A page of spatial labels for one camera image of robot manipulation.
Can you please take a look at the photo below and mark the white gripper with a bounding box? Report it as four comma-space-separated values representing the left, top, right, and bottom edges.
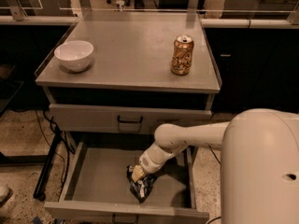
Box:
132, 153, 162, 182

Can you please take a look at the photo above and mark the blue chip bag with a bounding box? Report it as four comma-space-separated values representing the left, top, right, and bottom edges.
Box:
126, 165, 157, 203

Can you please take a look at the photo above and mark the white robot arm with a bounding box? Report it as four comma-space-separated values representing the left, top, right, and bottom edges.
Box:
133, 109, 299, 224

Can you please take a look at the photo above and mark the open middle grey drawer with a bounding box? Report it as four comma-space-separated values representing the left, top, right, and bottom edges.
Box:
45, 144, 209, 224

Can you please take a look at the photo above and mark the closed upper grey drawer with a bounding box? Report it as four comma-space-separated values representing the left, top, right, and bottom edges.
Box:
50, 104, 211, 134

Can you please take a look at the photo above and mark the grey drawer cabinet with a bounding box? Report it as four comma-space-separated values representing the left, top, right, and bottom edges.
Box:
35, 10, 222, 161

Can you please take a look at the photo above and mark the orange soda can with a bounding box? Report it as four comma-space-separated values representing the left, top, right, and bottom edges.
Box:
171, 35, 194, 76

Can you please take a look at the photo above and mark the white ceramic bowl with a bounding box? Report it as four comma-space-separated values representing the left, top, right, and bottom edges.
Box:
54, 40, 94, 72

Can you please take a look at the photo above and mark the white shoe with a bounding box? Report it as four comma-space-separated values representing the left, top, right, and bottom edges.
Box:
0, 186, 10, 203

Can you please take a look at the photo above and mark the clear water bottle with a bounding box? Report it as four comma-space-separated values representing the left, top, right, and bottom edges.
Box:
116, 0, 125, 11

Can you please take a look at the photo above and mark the black metal frame leg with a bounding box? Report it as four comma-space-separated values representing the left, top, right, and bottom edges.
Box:
33, 128, 61, 202

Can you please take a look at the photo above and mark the white horizontal rail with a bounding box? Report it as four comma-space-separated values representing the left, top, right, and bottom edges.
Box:
0, 16, 299, 30

